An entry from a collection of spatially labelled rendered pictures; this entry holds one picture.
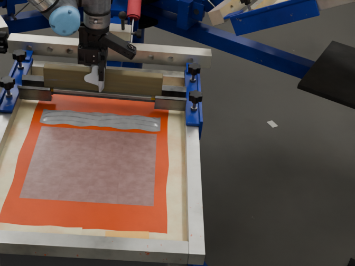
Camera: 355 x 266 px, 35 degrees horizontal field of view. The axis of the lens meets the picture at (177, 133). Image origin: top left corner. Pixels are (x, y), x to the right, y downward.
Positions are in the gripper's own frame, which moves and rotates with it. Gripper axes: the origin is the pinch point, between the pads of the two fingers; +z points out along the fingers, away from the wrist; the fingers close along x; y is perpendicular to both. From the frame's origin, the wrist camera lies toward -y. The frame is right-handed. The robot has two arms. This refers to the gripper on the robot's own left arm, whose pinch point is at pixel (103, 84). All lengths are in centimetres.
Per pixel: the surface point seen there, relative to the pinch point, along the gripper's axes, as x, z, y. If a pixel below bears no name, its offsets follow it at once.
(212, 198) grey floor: -60, 103, -51
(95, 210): 45.1, 8.2, -3.0
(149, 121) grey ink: 7.3, 7.2, -15.0
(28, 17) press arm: -61, 11, 36
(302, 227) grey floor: -44, 103, -95
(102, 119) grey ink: 7.2, 7.7, -0.7
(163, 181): 32.8, 8.0, -19.7
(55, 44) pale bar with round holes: -21.7, -0.3, 18.0
